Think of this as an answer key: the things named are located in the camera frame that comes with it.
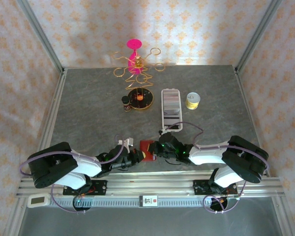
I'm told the red card holder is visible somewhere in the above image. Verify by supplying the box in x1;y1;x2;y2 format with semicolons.
139;139;158;162

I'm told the white perforated card tray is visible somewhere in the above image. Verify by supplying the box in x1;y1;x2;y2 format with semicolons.
161;88;183;132

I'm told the stack of silver cards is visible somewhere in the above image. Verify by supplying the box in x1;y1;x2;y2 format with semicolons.
163;91;181;116

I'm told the white label tag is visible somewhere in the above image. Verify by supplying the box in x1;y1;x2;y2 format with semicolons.
139;195;159;208

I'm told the small dark bottle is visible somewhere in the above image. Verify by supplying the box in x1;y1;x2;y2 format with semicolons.
121;95;132;113

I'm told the yellow tin can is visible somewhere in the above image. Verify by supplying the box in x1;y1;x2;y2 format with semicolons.
186;92;202;111

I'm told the white digital thermometer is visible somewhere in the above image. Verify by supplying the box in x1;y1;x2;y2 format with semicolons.
27;193;51;209

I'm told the pink wine glass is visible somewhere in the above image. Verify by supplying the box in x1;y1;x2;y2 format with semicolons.
126;38;143;75

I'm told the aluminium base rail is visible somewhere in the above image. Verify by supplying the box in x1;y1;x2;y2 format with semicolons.
16;168;285;197

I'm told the gold wire glass rack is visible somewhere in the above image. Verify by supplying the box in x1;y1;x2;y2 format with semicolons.
112;48;166;111

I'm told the grey slotted cable duct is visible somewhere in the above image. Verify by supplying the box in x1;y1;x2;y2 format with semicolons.
49;196;239;208

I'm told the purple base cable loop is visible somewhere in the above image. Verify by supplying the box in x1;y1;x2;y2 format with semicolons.
50;184;89;215
203;189;244;214

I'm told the aluminium table edge rail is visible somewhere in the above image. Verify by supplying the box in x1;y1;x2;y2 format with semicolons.
235;67;293;236
4;68;68;236

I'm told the aluminium frame post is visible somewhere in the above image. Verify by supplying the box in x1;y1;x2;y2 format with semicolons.
235;0;285;74
16;0;66;74

